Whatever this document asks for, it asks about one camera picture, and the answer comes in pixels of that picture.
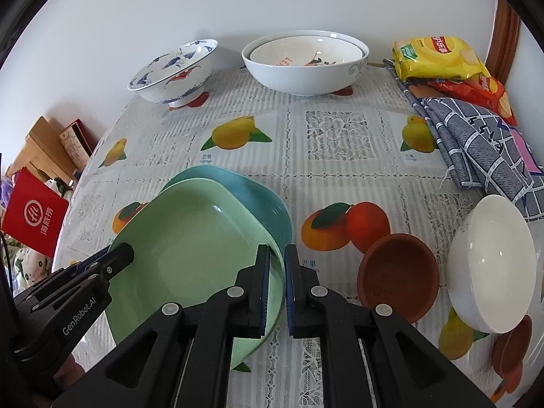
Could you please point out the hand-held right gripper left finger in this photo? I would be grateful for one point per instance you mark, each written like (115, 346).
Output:
(264, 289)

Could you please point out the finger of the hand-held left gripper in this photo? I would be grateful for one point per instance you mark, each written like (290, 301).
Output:
(117, 261)
(91, 258)

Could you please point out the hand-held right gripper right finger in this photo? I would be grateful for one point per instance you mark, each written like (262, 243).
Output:
(291, 289)

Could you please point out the green square plate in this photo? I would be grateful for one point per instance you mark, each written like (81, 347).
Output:
(182, 255)

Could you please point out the blue square plate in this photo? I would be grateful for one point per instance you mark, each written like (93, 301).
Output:
(259, 204)

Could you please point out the white plush toy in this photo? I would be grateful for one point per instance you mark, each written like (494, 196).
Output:
(32, 263)

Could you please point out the red paper bag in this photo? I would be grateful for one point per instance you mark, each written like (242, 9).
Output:
(34, 216)

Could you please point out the small brown bowl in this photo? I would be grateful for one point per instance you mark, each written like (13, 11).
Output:
(510, 348)
(395, 276)

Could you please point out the patterned brown box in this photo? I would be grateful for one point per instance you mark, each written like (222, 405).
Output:
(78, 144)

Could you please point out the fruit printed tablecloth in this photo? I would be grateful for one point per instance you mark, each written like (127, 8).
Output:
(340, 170)

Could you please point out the wooden chair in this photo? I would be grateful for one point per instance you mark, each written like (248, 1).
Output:
(38, 136)

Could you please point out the blue patterned white bowl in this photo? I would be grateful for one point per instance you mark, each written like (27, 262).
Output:
(178, 80)

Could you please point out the plain white bowl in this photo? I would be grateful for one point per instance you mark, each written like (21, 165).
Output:
(488, 263)

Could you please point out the large white bowl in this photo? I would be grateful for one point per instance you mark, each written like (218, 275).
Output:
(297, 80)

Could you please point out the grey checked cloth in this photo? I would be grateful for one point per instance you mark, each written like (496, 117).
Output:
(476, 148)

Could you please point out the white bowl with orange print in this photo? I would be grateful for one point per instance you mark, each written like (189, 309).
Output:
(280, 55)

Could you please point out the pink paper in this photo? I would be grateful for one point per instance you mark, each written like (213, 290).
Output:
(525, 148)

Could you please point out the yellow chip bag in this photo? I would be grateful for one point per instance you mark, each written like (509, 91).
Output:
(437, 57)

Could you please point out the red chip bag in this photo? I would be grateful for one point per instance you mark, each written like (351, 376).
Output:
(480, 89)

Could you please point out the brown wooden door frame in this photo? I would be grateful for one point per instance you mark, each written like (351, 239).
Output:
(508, 38)

